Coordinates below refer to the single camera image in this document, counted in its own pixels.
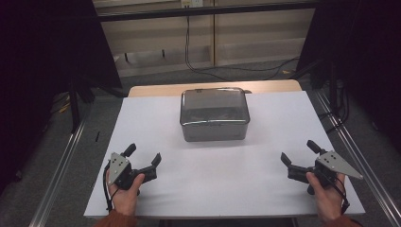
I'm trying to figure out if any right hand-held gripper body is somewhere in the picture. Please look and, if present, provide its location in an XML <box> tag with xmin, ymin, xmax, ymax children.
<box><xmin>287</xmin><ymin>150</ymin><xmax>363</xmax><ymax>187</ymax></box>

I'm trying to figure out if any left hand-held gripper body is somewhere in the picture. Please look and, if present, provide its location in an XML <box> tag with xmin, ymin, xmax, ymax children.
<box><xmin>108</xmin><ymin>151</ymin><xmax>158</xmax><ymax>191</ymax></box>

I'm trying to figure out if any grey plastic storage box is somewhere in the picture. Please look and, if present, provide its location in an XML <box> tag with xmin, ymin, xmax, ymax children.
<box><xmin>181</xmin><ymin>121</ymin><xmax>249</xmax><ymax>143</ymax></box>

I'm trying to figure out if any person's left hand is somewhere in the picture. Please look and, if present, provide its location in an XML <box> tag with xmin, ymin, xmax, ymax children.
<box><xmin>106</xmin><ymin>171</ymin><xmax>146</xmax><ymax>216</ymax></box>

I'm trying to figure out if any person's right hand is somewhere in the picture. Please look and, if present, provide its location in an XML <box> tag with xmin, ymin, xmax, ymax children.
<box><xmin>305</xmin><ymin>172</ymin><xmax>347</xmax><ymax>222</ymax></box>

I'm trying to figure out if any wooden table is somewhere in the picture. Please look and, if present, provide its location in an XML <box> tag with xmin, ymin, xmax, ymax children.
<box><xmin>127</xmin><ymin>79</ymin><xmax>303</xmax><ymax>98</ymax></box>

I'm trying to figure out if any white board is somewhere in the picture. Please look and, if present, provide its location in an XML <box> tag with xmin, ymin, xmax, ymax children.
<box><xmin>83</xmin><ymin>90</ymin><xmax>366</xmax><ymax>220</ymax></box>

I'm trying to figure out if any black curtain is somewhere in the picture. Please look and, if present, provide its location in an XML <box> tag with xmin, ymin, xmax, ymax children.
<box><xmin>0</xmin><ymin>0</ymin><xmax>125</xmax><ymax>197</ymax></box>
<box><xmin>295</xmin><ymin>0</ymin><xmax>401</xmax><ymax>154</ymax></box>

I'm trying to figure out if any black horizontal bar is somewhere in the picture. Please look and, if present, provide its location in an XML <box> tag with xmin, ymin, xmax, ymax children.
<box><xmin>96</xmin><ymin>1</ymin><xmax>320</xmax><ymax>23</ymax></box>

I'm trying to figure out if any left hand-held gripper cable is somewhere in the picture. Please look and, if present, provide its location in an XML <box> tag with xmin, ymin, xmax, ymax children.
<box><xmin>102</xmin><ymin>160</ymin><xmax>121</xmax><ymax>212</ymax></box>

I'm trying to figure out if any hand-held gripper cable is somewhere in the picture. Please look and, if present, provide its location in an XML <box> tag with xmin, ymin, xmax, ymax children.
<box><xmin>327</xmin><ymin>175</ymin><xmax>351</xmax><ymax>216</ymax></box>
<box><xmin>102</xmin><ymin>160</ymin><xmax>121</xmax><ymax>212</ymax></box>

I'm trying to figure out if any right hand-held gripper cable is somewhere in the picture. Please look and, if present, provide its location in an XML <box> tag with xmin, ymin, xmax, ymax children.
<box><xmin>327</xmin><ymin>175</ymin><xmax>351</xmax><ymax>216</ymax></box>

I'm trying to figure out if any aluminium rail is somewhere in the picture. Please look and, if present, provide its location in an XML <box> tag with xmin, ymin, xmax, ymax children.
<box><xmin>27</xmin><ymin>107</ymin><xmax>92</xmax><ymax>227</ymax></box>
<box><xmin>313</xmin><ymin>89</ymin><xmax>401</xmax><ymax>227</ymax></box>

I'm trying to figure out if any bundle of black cables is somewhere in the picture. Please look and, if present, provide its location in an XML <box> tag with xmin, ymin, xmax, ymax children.
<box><xmin>318</xmin><ymin>79</ymin><xmax>352</xmax><ymax>134</ymax></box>

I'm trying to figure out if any black stand post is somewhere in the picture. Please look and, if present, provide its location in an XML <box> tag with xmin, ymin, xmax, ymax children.
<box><xmin>67</xmin><ymin>75</ymin><xmax>81</xmax><ymax>134</ymax></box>

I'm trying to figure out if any long black floor cable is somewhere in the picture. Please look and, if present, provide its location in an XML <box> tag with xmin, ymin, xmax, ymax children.
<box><xmin>183</xmin><ymin>15</ymin><xmax>301</xmax><ymax>81</ymax></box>

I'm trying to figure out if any white wall outlet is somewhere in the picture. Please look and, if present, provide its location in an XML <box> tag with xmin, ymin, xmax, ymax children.
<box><xmin>180</xmin><ymin>0</ymin><xmax>204</xmax><ymax>9</ymax></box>

